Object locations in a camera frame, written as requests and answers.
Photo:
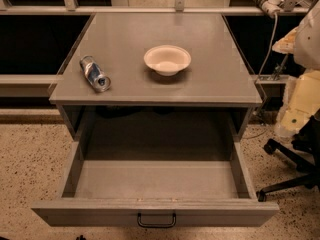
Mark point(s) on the silver blue redbull can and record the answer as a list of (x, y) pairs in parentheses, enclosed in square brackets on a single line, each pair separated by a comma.
[(94, 74)]

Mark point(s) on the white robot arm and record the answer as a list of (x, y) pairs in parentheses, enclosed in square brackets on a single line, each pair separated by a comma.
[(303, 42)]

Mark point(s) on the open grey top drawer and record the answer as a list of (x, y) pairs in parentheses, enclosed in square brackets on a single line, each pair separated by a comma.
[(188, 163)]

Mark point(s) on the grey cabinet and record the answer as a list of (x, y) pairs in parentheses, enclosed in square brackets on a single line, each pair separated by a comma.
[(216, 76)]

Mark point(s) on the power strip with plug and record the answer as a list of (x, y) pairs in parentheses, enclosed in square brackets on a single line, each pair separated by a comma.
[(269, 7)]

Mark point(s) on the black drawer handle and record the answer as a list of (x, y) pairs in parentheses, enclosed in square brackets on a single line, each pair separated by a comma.
[(156, 221)]

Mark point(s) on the metal rail frame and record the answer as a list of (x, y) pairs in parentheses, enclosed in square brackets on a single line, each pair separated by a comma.
[(140, 10)]

